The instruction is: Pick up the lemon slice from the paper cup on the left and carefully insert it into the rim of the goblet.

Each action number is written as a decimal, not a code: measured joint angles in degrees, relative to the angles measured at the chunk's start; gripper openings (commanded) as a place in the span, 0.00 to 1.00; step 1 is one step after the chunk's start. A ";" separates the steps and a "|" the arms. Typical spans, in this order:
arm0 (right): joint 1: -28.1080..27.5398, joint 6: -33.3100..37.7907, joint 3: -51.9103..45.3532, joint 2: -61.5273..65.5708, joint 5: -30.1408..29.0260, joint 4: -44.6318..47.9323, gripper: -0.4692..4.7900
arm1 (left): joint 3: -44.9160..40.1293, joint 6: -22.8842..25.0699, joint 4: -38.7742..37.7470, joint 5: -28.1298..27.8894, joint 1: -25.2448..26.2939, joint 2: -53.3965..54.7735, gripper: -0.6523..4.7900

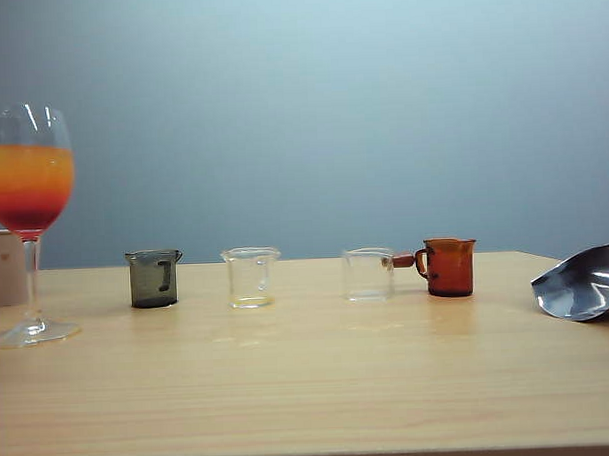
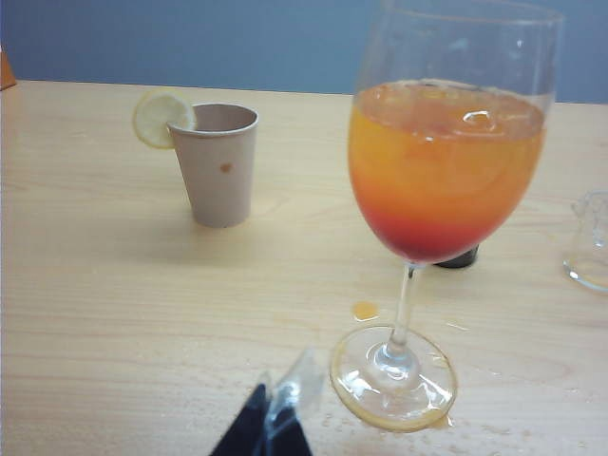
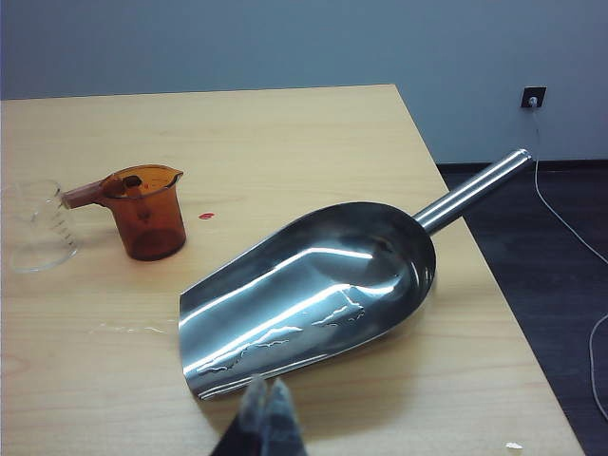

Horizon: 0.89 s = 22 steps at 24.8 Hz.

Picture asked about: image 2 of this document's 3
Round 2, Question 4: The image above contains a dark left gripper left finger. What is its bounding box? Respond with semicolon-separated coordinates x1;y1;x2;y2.
208;370;275;456

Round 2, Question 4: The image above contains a grey glass measuring cup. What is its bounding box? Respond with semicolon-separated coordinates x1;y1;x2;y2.
429;246;479;271

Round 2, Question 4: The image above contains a yellow lemon slice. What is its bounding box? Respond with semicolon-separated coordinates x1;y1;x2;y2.
131;87;198;151

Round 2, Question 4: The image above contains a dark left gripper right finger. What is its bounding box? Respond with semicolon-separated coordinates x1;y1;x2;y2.
267;348;328;456

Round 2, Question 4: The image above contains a wine glass with orange cocktail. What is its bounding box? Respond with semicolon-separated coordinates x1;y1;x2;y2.
330;0;565;434

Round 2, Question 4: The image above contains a clear glass beaker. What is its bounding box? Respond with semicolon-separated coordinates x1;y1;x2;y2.
562;189;608;294

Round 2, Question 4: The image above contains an orange brown box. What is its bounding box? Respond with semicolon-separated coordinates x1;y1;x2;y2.
0;46;17;91

